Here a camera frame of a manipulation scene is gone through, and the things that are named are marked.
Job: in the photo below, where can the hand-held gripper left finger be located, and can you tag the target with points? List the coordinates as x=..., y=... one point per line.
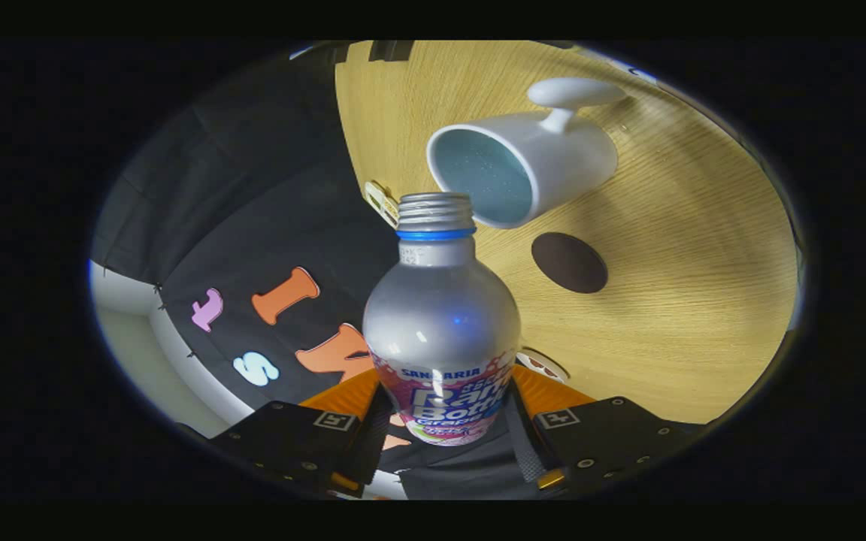
x=369, y=451

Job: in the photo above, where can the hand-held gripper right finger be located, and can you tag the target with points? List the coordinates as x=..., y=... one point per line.
x=613, y=436

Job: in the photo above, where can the silver juice bottle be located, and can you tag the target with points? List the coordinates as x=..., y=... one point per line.
x=440, y=315

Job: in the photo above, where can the dark brown round coaster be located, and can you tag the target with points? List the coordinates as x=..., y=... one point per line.
x=570, y=263

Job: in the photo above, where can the white cup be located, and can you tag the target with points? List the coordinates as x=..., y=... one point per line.
x=568, y=158

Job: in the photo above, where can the white plate with food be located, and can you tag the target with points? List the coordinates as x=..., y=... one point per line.
x=546, y=367

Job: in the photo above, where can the wooden table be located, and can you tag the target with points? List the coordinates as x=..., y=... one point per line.
x=688, y=300

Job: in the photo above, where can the small white food tray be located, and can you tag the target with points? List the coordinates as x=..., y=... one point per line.
x=382, y=203

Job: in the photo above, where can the black backdrop cloth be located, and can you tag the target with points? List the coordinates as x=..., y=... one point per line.
x=252, y=188

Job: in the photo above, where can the black table clamp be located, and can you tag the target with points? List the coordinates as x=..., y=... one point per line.
x=340, y=54
x=392, y=50

